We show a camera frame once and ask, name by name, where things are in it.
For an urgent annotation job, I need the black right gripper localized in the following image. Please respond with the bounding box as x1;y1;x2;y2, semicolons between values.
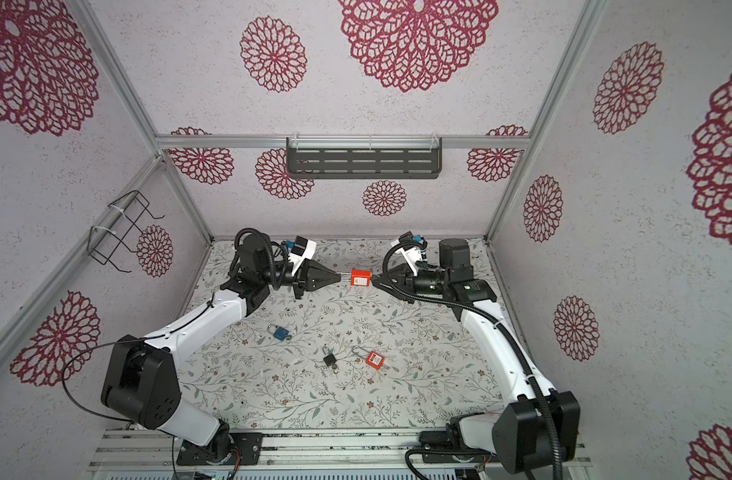
374;265;449;308

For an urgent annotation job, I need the grey metal wall shelf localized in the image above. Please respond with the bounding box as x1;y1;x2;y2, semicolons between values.
286;137;443;180

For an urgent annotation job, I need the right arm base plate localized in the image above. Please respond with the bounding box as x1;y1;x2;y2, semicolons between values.
418;430;499;464

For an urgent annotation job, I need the red padlock with warning label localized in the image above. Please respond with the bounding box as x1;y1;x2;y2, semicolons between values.
351;346;385;371

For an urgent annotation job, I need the aluminium front rail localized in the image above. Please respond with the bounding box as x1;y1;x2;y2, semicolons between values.
86;427;594;472

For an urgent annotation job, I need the blue padlock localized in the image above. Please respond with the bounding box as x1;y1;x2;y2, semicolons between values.
267;325;293;342

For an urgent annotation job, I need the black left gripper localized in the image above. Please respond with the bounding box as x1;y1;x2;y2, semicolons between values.
262;260;342;301

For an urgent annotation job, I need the black padlock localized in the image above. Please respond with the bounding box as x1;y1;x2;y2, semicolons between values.
322;345;339;373

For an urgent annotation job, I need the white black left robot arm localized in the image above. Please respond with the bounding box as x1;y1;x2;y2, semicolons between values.
100;228;342;465

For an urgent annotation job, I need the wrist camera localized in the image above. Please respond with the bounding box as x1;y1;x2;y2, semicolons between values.
285;236;317;262
391;231;427;265

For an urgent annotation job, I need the red padlock with property label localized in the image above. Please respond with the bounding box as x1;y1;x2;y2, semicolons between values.
342;269;372;287

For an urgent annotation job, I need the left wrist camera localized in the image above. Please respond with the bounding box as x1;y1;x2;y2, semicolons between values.
285;236;317;262

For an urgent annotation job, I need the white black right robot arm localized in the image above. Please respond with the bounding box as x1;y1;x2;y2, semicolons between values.
372;233;581;479

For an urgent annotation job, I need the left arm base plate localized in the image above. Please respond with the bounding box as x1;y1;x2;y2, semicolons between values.
175;432;264;466

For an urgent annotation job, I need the black wire wall basket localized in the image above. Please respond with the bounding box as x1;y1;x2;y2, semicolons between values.
86;189;164;274

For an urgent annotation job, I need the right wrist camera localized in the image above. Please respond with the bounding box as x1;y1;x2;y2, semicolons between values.
391;231;427;265

